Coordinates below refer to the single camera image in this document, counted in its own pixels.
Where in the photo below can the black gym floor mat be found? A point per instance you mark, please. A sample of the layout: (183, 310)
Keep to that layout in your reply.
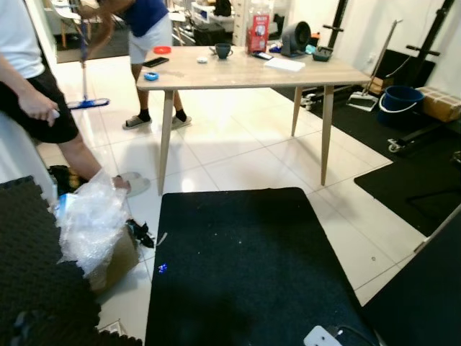
(418, 194)

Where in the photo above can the long brown cardboard carton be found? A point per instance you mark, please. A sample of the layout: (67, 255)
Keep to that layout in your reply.
(443, 107)

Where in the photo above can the blue bucket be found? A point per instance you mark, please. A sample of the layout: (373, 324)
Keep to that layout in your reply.
(401, 108)

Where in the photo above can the white flat mop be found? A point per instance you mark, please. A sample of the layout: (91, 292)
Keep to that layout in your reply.
(362, 102)

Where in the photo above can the black metal rack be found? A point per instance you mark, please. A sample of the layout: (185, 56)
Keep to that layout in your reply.
(434, 36)

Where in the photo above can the black shallow dish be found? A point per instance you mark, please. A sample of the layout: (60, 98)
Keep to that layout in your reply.
(322, 55)

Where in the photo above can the white paper sheet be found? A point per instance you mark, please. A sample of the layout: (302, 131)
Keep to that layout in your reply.
(284, 64)

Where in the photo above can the grey desk fan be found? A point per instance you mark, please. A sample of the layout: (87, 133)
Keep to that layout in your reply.
(297, 37)

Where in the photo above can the dark phone with case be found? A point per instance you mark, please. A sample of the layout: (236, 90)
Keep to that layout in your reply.
(263, 55)

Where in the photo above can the dark blue floor mat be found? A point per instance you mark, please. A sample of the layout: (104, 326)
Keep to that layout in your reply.
(252, 274)

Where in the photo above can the light wooden table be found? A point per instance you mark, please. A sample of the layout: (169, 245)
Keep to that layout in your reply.
(238, 72)

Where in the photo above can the red printed carton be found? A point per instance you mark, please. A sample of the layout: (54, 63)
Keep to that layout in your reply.
(258, 32)

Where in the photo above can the dark grey mug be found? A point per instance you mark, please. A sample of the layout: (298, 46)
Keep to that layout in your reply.
(222, 50)

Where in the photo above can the small white round object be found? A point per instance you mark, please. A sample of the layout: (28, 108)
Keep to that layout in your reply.
(202, 60)

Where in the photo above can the small blue scrap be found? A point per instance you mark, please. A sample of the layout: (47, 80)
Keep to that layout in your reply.
(162, 268)

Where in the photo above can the red round dish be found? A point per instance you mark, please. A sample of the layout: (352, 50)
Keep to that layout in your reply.
(162, 50)

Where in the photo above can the black smartphone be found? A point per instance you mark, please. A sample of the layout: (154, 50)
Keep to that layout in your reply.
(155, 62)

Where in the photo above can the grey slipper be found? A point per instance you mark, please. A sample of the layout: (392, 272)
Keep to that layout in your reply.
(135, 184)

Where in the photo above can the small black floor object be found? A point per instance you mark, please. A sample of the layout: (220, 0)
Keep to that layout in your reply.
(140, 234)

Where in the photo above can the person in blue shirt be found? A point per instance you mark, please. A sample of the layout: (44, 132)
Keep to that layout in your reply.
(148, 29)

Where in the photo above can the brown cardboard box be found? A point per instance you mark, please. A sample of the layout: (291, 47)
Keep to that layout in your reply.
(119, 263)

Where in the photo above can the clear plastic wrap bundle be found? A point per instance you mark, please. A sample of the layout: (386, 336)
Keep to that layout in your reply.
(90, 223)

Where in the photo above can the blue headed floor mop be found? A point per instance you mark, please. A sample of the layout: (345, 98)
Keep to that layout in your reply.
(88, 103)

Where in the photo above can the black foam puzzle mat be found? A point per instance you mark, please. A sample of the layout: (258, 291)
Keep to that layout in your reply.
(36, 259)

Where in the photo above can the person in white shirt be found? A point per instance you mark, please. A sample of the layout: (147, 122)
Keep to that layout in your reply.
(29, 86)

